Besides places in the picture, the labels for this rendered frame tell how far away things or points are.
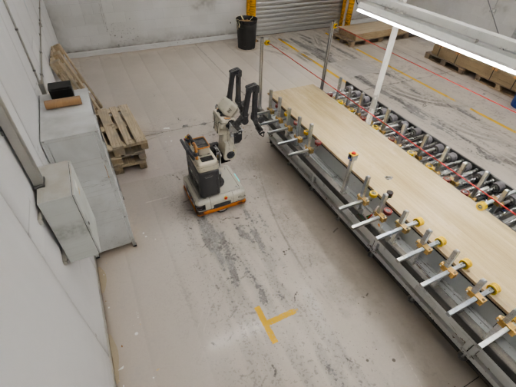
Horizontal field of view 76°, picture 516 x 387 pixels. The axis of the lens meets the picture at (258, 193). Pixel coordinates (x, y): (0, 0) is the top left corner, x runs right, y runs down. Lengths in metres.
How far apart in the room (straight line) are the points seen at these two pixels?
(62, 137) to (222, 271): 2.01
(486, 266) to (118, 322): 3.29
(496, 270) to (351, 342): 1.37
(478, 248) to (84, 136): 3.48
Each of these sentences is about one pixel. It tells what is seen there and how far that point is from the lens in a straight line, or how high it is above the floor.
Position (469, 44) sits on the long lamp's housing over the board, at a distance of 2.88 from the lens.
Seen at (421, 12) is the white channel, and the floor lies 2.45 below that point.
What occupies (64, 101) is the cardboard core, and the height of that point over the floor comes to 1.61.
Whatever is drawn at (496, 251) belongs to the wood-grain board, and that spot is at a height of 0.90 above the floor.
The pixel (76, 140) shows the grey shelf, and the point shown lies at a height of 1.49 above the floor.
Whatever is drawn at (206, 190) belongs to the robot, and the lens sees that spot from 4.04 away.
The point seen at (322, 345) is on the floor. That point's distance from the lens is 3.44.
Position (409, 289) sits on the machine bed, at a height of 0.16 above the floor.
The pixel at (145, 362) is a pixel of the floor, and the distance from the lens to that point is 3.43.
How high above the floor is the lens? 3.10
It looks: 42 degrees down
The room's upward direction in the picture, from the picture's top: 2 degrees clockwise
